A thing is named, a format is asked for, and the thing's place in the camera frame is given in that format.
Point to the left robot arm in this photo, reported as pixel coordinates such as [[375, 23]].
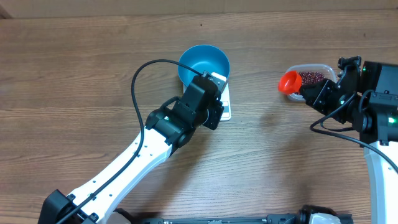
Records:
[[168, 128]]

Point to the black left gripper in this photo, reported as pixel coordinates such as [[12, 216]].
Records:
[[216, 111]]

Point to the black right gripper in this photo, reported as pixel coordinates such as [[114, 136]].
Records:
[[323, 91]]

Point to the teal plastic bowl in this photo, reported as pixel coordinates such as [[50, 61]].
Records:
[[207, 58]]

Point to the clear plastic food container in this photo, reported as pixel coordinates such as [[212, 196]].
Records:
[[315, 67]]

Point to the red measuring scoop blue handle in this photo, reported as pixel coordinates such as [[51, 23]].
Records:
[[290, 83]]

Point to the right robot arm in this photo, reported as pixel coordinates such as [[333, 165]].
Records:
[[361, 107]]

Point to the white digital kitchen scale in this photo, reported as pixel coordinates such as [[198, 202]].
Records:
[[226, 102]]

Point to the red adzuki beans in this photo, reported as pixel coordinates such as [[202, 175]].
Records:
[[310, 78]]

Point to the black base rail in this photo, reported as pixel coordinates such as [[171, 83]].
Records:
[[308, 214]]

